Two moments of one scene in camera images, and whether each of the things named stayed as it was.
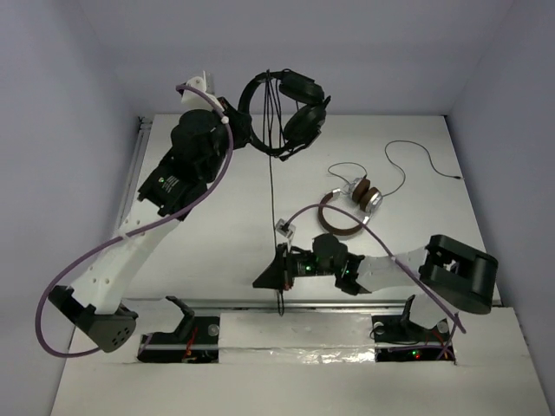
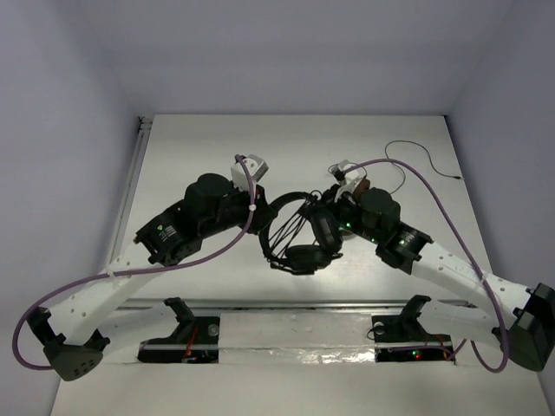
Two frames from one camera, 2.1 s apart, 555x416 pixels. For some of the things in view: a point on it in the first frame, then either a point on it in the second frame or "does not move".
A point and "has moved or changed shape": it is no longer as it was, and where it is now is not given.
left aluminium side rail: (144, 128) does not move
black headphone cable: (272, 124) has moved or changed shape
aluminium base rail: (307, 304) does not move
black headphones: (306, 106) → (309, 242)
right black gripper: (285, 256) → (334, 205)
